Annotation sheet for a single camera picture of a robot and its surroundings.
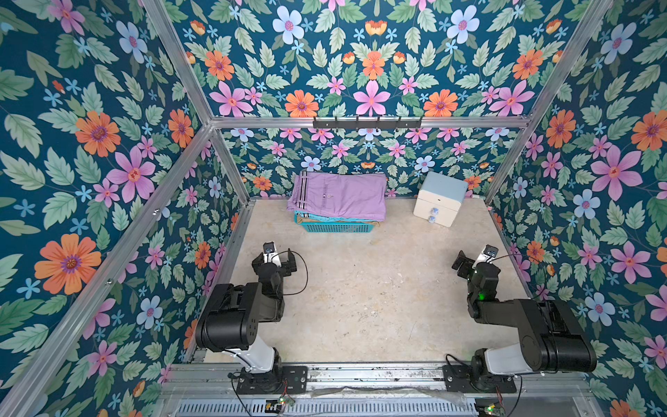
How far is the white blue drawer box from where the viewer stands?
1030 millimetres

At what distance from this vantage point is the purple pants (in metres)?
0.97

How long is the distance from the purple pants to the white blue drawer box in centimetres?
17
